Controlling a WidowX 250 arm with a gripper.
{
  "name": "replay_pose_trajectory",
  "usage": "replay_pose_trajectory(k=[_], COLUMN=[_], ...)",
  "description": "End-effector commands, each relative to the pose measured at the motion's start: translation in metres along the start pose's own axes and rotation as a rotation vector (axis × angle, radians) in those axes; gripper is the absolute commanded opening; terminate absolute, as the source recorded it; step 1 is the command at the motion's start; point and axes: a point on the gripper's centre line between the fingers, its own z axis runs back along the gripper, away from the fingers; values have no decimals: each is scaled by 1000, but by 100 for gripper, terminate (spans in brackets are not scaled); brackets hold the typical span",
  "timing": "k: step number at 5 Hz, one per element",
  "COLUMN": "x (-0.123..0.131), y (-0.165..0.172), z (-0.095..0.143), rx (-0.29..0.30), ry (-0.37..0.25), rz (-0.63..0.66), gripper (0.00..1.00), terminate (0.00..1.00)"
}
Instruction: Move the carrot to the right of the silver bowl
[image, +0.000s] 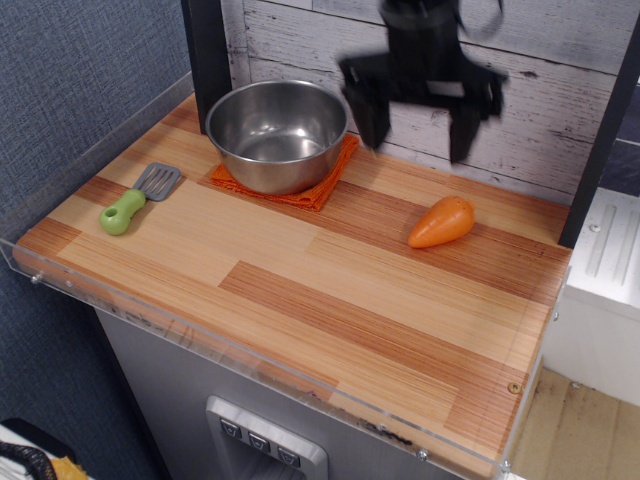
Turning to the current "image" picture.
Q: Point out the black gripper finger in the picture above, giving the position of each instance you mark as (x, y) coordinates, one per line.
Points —
(464, 125)
(371, 114)

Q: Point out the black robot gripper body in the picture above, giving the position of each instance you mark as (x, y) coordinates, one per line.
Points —
(424, 64)

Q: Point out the orange toy carrot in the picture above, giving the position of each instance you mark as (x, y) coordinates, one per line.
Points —
(447, 220)

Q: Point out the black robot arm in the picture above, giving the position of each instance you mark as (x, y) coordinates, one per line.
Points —
(415, 5)

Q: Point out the silver metal bowl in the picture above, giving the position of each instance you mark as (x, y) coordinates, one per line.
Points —
(278, 137)

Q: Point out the orange folded cloth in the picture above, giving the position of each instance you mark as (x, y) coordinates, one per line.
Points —
(312, 199)

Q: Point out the white ribbed box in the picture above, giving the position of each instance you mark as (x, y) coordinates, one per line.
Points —
(593, 334)

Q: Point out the clear acrylic table guard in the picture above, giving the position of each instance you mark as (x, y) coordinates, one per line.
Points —
(432, 349)

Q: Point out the grey toy fridge cabinet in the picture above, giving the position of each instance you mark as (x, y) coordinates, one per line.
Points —
(171, 385)

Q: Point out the silver dispenser button panel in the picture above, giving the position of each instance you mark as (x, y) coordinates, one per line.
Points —
(251, 447)

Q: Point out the yellow tape object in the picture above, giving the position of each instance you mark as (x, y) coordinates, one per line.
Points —
(66, 469)

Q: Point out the black right vertical post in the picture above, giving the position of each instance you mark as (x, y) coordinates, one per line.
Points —
(606, 135)

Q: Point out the black vertical post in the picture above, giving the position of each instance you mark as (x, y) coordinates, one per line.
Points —
(208, 54)
(606, 135)

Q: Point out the black left vertical post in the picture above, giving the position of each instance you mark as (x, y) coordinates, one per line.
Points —
(208, 54)

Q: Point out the green handled grey spatula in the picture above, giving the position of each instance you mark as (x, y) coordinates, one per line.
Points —
(154, 184)

